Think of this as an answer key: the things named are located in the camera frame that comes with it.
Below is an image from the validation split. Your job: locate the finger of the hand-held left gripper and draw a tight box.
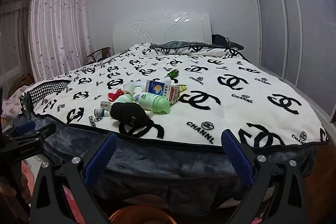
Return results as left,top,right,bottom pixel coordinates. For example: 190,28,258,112
10,120,36,136
14,123,57,147

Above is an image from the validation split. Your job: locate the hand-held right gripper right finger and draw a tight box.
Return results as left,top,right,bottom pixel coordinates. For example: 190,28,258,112
221,130,310,224

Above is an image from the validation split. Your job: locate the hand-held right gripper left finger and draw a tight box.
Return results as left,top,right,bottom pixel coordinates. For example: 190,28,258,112
29,133,118,224

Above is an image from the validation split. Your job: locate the red wrapper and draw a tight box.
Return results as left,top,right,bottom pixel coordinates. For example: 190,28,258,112
108,90,125,102

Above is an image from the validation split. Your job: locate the orange plastic basin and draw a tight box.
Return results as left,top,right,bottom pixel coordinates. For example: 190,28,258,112
109,207,176,224

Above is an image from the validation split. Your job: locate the large light green bottle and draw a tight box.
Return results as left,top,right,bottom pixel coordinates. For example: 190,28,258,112
138,92,171,115

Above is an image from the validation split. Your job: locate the yellow green packet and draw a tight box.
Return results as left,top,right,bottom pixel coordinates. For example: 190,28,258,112
175,84,188,98

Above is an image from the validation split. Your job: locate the white blue medicine box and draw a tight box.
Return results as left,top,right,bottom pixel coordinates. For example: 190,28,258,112
145,80,180,104

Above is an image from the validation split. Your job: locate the person's left hand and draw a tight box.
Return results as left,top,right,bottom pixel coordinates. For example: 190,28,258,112
0,175,30,205

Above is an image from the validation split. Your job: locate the floral bed sheet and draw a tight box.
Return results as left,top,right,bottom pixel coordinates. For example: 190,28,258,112
1,88,30,119

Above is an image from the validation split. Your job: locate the houndstooth cloth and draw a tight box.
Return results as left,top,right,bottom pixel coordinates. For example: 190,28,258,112
26,79,72,107

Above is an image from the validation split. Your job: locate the small blue label vial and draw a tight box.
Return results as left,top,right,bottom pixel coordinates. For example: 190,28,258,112
94,109,112,118

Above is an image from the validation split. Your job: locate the black cloth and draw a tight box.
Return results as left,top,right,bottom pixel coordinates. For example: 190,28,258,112
109,102,153,125

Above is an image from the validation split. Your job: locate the small light green bottle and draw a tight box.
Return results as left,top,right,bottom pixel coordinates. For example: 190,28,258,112
114,94,137,107

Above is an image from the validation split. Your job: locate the grey-blue plush bed cover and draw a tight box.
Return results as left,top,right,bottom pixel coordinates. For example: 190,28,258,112
13,119,319,203

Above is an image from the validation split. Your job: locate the white black-printed blanket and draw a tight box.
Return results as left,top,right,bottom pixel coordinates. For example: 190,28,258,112
22,42,328,148

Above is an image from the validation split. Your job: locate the white tissue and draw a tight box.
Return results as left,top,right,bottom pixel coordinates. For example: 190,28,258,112
122,81,146,95

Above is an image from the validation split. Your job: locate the brown curtain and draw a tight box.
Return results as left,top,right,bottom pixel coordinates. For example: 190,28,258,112
0,0,32,98

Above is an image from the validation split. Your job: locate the dark wooden chair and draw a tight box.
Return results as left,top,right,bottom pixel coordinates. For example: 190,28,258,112
87,46,113,64

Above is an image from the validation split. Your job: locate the pink sheer curtain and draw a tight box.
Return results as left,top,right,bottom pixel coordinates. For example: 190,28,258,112
28,0,94,83

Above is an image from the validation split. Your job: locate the black-printed white pillow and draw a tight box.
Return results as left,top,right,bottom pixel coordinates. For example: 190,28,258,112
150,41,245,58

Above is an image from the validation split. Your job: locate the dark clothes pile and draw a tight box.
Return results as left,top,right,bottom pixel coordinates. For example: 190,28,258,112
211,34,244,50

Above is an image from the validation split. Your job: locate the white glossy headboard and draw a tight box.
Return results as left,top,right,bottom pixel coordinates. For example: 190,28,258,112
113,12,212,56

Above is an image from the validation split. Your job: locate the sliding door wardrobe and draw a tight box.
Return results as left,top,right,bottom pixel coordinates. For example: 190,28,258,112
249,0,336,119

